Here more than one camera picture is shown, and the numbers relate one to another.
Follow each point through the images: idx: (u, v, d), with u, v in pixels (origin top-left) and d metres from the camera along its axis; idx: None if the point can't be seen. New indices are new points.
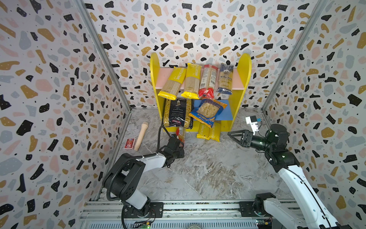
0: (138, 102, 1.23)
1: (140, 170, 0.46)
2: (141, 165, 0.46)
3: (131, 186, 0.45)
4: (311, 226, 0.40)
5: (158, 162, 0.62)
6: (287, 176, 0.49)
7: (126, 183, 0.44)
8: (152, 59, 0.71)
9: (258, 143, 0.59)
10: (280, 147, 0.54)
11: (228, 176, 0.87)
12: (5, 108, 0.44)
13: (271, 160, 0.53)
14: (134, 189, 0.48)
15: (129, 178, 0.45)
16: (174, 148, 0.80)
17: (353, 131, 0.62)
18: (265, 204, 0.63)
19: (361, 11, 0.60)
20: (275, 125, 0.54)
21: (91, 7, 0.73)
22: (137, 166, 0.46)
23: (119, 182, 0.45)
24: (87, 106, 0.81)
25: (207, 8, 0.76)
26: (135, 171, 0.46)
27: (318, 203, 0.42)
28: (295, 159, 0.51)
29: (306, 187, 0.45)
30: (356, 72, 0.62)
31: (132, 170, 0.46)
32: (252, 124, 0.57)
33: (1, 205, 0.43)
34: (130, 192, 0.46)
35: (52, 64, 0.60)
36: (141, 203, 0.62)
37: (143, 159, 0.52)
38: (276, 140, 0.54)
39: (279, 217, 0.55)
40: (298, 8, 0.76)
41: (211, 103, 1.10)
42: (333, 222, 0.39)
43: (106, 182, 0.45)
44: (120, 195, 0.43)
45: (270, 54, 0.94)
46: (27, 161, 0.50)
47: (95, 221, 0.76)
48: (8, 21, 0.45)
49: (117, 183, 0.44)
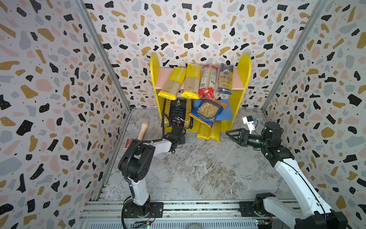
0: (138, 102, 1.23)
1: (151, 152, 0.51)
2: (151, 148, 0.51)
3: (145, 166, 0.50)
4: (307, 214, 0.41)
5: (164, 147, 0.66)
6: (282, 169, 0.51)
7: (140, 164, 0.49)
8: (152, 59, 0.71)
9: (254, 141, 0.63)
10: (276, 142, 0.57)
11: (228, 176, 0.87)
12: (5, 108, 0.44)
13: (268, 154, 0.55)
14: (147, 170, 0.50)
15: (143, 159, 0.49)
16: (177, 133, 0.79)
17: (353, 131, 0.62)
18: (265, 202, 0.63)
19: (361, 11, 0.60)
20: (269, 122, 0.57)
21: (91, 7, 0.73)
22: (148, 149, 0.51)
23: (135, 164, 0.49)
24: (87, 106, 0.81)
25: (207, 8, 0.76)
26: (147, 152, 0.50)
27: (313, 192, 0.44)
28: (289, 153, 0.54)
29: (301, 178, 0.47)
30: (356, 72, 0.62)
31: (145, 152, 0.50)
32: (249, 123, 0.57)
33: (1, 205, 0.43)
34: (145, 173, 0.52)
35: (52, 65, 0.60)
36: (144, 197, 0.64)
37: (152, 143, 0.56)
38: (270, 135, 0.57)
39: (279, 213, 0.55)
40: (298, 8, 0.76)
41: (211, 103, 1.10)
42: (328, 209, 0.40)
43: (122, 167, 0.49)
44: (137, 176, 0.48)
45: (270, 54, 0.94)
46: (27, 161, 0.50)
47: (95, 221, 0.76)
48: (8, 21, 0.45)
49: (133, 165, 0.49)
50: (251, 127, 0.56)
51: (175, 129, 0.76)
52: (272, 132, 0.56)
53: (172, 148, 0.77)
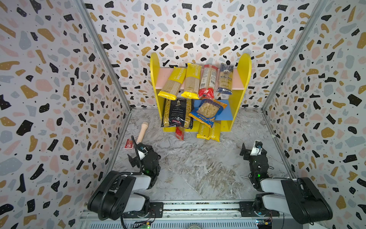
0: (138, 102, 1.23)
1: (131, 182, 0.46)
2: (130, 181, 0.46)
3: (122, 201, 0.43)
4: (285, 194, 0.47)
5: (143, 182, 0.60)
6: (265, 185, 0.63)
7: (116, 199, 0.43)
8: (152, 59, 0.71)
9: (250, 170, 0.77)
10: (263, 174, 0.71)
11: (228, 176, 0.87)
12: (5, 108, 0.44)
13: (254, 183, 0.69)
14: (124, 205, 0.45)
15: (121, 192, 0.44)
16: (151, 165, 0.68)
17: (353, 131, 0.62)
18: (264, 199, 0.64)
19: (361, 11, 0.60)
20: (259, 157, 0.68)
21: (91, 7, 0.73)
22: (127, 181, 0.46)
23: (108, 201, 0.42)
24: (87, 106, 0.81)
25: (207, 8, 0.76)
26: (126, 185, 0.45)
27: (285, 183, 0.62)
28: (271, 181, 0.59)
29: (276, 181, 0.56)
30: (356, 72, 0.62)
31: (123, 185, 0.45)
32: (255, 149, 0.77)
33: (1, 205, 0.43)
34: (121, 209, 0.44)
35: (52, 65, 0.60)
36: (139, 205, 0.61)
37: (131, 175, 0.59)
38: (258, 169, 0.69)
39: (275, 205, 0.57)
40: (298, 8, 0.76)
41: (211, 103, 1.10)
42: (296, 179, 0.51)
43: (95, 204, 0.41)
44: (111, 215, 0.40)
45: (270, 54, 0.94)
46: (27, 161, 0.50)
47: (95, 221, 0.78)
48: (8, 21, 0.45)
49: (107, 202, 0.42)
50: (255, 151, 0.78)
51: (148, 163, 0.65)
52: (260, 167, 0.67)
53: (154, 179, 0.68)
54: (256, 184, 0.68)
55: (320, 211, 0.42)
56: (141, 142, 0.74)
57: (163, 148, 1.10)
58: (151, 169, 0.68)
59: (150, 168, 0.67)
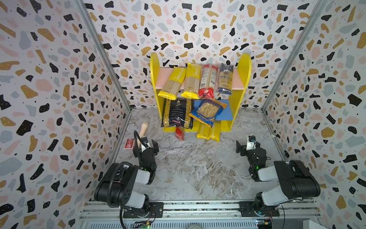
0: (138, 102, 1.23)
1: (135, 172, 0.49)
2: (134, 169, 0.49)
3: (128, 188, 0.46)
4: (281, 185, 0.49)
5: (143, 177, 0.62)
6: (262, 173, 0.66)
7: (124, 186, 0.44)
8: (152, 59, 0.71)
9: (249, 161, 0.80)
10: (259, 165, 0.73)
11: (228, 176, 0.87)
12: (5, 108, 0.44)
13: (252, 174, 0.71)
14: (130, 192, 0.48)
15: (126, 180, 0.46)
16: (148, 160, 0.69)
17: (353, 131, 0.62)
18: (263, 195, 0.65)
19: (361, 11, 0.60)
20: (257, 149, 0.72)
21: (91, 7, 0.73)
22: (130, 170, 0.48)
23: (116, 189, 0.44)
24: (87, 106, 0.81)
25: (207, 8, 0.76)
26: (129, 174, 0.47)
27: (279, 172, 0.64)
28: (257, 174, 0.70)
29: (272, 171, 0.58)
30: (356, 72, 0.62)
31: (127, 174, 0.47)
32: (249, 142, 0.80)
33: (1, 205, 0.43)
34: (127, 197, 0.46)
35: (52, 64, 0.60)
36: (140, 203, 0.62)
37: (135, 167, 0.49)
38: (256, 160, 0.73)
39: (274, 196, 0.57)
40: (298, 8, 0.76)
41: (211, 103, 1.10)
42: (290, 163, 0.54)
43: (101, 192, 0.43)
44: (120, 202, 0.42)
45: (270, 54, 0.94)
46: (27, 161, 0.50)
47: (95, 221, 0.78)
48: (8, 21, 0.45)
49: (114, 190, 0.43)
50: (250, 146, 0.82)
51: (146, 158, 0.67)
52: (258, 158, 0.71)
53: (153, 172, 0.71)
54: (254, 175, 0.71)
55: (308, 189, 0.45)
56: (146, 137, 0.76)
57: (163, 148, 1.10)
58: (148, 166, 0.69)
59: (147, 165, 0.68)
